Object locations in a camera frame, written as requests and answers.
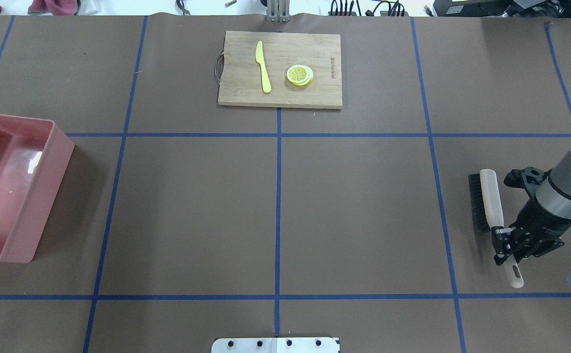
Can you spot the aluminium camera post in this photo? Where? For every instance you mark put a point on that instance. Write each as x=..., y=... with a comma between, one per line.
x=278, y=11

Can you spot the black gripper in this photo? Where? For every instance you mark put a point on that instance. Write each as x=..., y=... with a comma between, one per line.
x=544, y=218

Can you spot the yellow plastic knife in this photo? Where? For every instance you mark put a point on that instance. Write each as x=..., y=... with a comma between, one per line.
x=260, y=59

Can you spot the metal base plate with bolts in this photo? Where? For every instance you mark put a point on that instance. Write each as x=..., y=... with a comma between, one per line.
x=277, y=345

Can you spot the pink cloth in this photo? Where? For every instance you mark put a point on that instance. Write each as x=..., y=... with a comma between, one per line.
x=55, y=7

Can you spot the yellow lemon slices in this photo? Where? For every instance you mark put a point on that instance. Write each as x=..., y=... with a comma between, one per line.
x=300, y=75

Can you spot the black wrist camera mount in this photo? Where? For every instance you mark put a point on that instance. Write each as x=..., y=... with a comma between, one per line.
x=528, y=179

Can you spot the wooden cutting board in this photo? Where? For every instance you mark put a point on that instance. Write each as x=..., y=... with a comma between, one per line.
x=240, y=82

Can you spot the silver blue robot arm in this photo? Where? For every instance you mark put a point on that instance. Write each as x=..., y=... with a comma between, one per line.
x=554, y=195

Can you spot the beige hand brush black bristles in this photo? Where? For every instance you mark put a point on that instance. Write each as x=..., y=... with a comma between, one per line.
x=487, y=212

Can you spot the pink plastic bin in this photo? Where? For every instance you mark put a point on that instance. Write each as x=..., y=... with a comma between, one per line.
x=34, y=155

